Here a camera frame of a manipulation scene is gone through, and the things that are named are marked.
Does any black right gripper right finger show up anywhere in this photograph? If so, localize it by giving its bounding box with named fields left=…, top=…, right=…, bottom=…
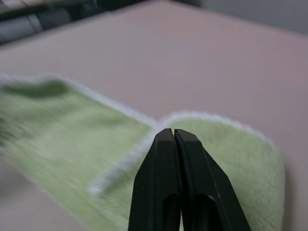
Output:
left=174, top=128, right=252, bottom=231

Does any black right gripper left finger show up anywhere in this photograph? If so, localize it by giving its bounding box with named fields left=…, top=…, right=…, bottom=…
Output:
left=128, top=128, right=183, bottom=231

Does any green towel with white edge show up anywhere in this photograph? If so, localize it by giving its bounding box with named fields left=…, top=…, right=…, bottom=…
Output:
left=0, top=74, right=286, bottom=231

